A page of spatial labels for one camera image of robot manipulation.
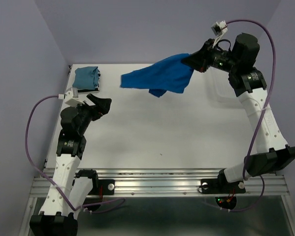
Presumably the teal tank top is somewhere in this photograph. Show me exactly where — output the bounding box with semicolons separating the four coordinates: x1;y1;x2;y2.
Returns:
72;66;101;91

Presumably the aluminium mounting rail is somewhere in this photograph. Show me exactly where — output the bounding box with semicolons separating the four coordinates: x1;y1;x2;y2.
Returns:
30;168;292;197

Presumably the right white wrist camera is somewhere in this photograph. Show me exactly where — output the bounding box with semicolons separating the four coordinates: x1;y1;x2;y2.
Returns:
211;21;228;47

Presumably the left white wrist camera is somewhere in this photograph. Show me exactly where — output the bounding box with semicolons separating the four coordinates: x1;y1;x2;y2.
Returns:
58;88;85;107

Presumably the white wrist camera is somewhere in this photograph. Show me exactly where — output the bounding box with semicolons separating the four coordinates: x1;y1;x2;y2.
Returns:
58;88;85;107
211;21;228;47

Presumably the black white striped tank top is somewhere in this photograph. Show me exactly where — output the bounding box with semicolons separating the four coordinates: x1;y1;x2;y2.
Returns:
77;88;99;93

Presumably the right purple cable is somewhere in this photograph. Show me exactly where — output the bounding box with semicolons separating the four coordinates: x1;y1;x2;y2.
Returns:
203;19;278;212

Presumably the blue tank top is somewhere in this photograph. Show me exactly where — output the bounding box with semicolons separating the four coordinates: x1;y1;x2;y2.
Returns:
120;53;194;97

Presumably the white plastic basket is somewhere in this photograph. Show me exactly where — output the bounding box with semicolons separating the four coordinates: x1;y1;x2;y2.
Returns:
207;67;239;106

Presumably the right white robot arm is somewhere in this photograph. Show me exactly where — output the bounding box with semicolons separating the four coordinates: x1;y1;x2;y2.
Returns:
181;33;295;192

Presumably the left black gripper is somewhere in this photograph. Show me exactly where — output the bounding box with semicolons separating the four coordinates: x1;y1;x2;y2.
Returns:
72;94;111;135

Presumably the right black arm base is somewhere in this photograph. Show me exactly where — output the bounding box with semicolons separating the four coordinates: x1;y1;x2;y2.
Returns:
197;171;246;210

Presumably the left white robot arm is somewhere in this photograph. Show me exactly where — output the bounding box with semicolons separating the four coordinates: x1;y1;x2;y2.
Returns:
30;94;112;236

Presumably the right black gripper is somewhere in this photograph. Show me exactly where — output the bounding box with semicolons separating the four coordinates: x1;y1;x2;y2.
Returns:
182;38;240;73

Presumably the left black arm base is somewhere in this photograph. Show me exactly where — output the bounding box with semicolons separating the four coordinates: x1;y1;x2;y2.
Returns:
83;179;115;205

